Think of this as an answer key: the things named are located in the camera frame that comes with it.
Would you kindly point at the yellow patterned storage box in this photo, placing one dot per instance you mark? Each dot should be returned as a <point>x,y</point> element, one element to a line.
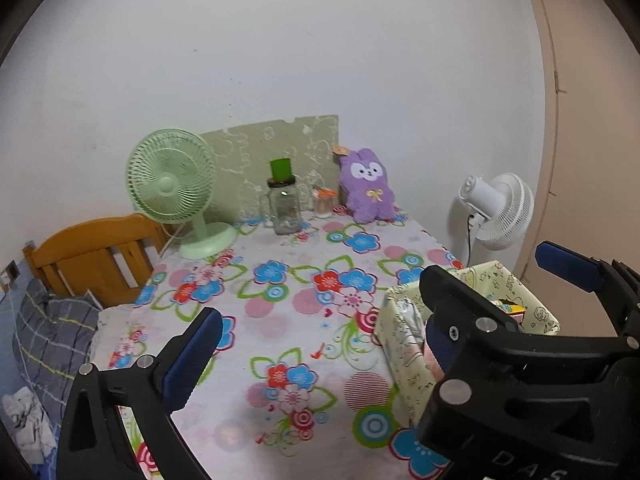
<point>405,375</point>

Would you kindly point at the grey plaid pillow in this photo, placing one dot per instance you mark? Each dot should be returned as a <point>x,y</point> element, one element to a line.
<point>50,330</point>

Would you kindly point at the glass jar with green lid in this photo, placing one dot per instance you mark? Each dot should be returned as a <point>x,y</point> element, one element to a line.
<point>285,210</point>

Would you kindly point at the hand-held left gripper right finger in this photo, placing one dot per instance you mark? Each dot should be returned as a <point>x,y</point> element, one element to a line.
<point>435,350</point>

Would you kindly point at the small jar with orange lid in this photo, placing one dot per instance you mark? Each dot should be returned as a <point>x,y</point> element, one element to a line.
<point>324,207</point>

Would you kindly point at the yellow printed box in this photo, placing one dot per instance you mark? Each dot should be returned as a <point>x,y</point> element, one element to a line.
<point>510,306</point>

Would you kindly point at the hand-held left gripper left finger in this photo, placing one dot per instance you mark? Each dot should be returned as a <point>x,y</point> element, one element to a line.
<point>192,360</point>

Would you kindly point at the purple plush rabbit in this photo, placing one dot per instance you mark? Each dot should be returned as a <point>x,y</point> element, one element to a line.
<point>367,185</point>

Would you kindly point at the beige door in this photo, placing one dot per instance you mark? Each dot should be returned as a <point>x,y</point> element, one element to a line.
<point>590,160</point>

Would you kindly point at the green desk fan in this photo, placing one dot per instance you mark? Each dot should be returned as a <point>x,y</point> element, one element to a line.
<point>167,180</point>

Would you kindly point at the wall socket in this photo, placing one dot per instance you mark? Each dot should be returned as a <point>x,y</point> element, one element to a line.
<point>11,272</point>

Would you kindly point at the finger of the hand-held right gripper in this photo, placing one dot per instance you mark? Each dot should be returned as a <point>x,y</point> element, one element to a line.
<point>570,265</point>
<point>465,310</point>

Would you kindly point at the green patterned board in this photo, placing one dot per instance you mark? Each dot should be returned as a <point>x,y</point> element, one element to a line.
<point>250,150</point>

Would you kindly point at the wooden headboard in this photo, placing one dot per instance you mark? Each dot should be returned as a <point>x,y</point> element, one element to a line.
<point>90,245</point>

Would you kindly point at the crumpled white cloth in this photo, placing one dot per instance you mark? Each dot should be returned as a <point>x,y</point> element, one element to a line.
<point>27,425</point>

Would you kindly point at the white fan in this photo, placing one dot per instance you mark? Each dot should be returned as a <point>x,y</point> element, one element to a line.
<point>505,210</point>

